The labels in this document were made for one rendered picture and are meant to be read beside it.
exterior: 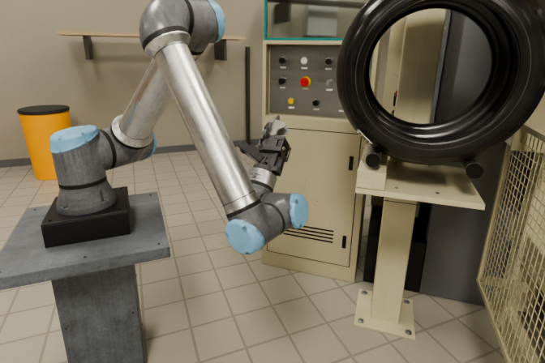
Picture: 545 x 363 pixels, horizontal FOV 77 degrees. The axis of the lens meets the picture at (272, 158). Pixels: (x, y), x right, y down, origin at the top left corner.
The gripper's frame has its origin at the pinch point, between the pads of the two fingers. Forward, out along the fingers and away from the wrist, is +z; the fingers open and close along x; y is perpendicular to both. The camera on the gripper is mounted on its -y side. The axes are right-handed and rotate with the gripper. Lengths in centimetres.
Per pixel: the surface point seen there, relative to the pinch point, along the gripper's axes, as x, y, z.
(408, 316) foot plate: -107, 44, -37
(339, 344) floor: -85, 18, -59
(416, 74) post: -21, 39, 37
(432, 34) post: -11, 44, 48
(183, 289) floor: -80, -66, -57
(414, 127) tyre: -26, 41, 17
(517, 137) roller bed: -34, 73, 21
